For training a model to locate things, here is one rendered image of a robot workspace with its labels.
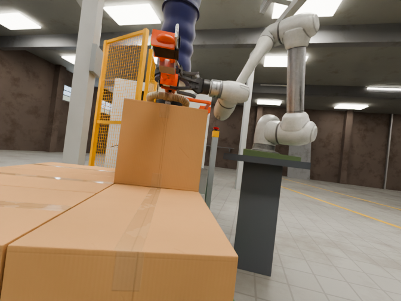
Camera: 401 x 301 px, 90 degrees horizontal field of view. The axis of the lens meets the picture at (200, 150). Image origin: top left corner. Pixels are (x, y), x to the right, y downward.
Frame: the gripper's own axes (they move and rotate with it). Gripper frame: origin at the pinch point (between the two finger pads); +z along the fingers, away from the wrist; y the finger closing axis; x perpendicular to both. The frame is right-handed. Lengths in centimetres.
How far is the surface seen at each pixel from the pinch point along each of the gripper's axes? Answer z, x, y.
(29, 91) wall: 605, 803, -132
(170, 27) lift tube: 4.8, 16.4, -36.2
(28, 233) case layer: 18, -60, 53
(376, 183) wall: -1086, 817, 69
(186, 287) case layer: -12, -64, 59
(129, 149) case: 14.2, -4.1, 36.3
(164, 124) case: -0.4, -4.7, 22.6
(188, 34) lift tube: -5.9, 17.4, -35.2
